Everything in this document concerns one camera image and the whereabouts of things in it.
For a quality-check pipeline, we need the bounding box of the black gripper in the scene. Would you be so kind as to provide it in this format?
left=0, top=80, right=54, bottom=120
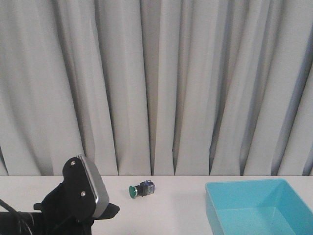
left=44, top=203, right=120, bottom=235

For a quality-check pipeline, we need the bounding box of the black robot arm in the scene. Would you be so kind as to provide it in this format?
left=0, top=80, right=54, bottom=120
left=0, top=203, right=120, bottom=235

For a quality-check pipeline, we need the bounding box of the light blue plastic box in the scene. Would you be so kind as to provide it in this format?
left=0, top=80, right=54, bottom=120
left=205, top=179, right=313, bottom=235

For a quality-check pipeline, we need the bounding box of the grey pleated curtain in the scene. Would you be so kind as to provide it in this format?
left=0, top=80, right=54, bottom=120
left=0, top=0, right=313, bottom=176

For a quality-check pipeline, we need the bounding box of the green push button switch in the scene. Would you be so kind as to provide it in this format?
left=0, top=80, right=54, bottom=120
left=129, top=180, right=155, bottom=198

